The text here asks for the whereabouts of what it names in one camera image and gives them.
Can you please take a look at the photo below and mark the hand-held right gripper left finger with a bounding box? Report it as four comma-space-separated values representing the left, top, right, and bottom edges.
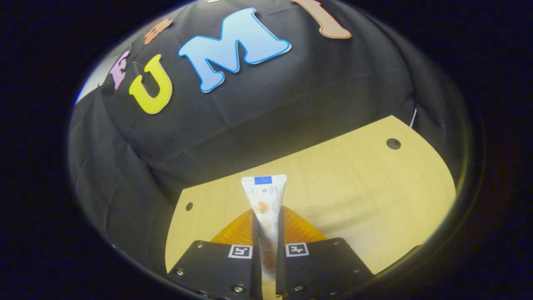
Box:
167, 208, 264, 300

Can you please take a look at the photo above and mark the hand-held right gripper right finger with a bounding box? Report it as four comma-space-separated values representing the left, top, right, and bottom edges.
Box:
275, 206, 375, 300

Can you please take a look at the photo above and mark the white toothpaste tube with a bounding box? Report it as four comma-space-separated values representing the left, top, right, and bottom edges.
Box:
241, 174, 288, 282

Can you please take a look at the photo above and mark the light wooden desktop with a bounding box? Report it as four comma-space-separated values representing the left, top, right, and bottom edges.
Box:
165, 115, 456, 300

